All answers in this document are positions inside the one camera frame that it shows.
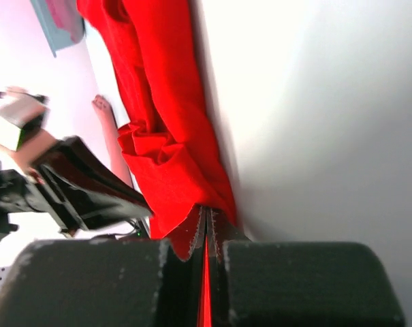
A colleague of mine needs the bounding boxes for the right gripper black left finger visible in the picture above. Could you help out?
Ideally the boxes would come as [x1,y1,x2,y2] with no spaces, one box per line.
[0,206,206,326]

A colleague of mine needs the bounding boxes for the magenta crumpled t-shirt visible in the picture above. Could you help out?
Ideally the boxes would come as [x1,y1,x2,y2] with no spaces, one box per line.
[46,0,81,31]

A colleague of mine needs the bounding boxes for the folded pink t-shirt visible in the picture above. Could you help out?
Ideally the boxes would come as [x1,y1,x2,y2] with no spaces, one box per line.
[91,95,133,188]

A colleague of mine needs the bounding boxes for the red t-shirt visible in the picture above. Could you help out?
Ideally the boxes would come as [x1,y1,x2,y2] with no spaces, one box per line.
[76,0,239,327]

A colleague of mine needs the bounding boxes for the teal plastic basin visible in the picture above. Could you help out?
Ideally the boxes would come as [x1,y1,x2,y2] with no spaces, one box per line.
[30,0,84,58]

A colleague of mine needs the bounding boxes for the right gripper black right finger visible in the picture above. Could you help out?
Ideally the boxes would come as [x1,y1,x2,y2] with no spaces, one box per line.
[205,208,406,326]

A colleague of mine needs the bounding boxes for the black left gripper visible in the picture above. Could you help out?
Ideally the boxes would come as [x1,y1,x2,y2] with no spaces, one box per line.
[0,136,151,238]

